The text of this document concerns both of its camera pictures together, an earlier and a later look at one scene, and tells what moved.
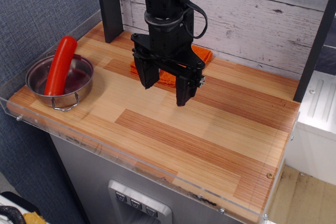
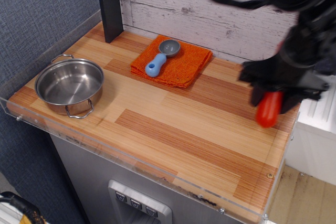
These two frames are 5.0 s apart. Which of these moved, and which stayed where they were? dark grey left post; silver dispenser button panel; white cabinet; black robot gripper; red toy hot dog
Moved: red toy hot dog; black robot gripper
Stayed: silver dispenser button panel; white cabinet; dark grey left post
